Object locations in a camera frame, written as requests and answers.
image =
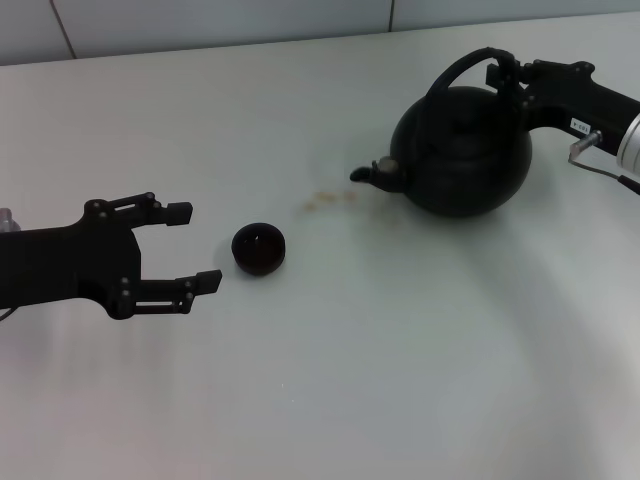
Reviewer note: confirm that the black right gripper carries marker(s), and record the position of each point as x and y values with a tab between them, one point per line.
570	97

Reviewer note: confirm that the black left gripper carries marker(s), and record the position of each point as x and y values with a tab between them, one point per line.
75	260

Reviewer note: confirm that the small black teacup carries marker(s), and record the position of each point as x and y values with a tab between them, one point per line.
257	250

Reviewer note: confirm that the black round teapot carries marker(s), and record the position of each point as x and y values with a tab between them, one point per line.
465	165

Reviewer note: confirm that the brown tea spill drops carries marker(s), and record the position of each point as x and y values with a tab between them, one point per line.
327	197

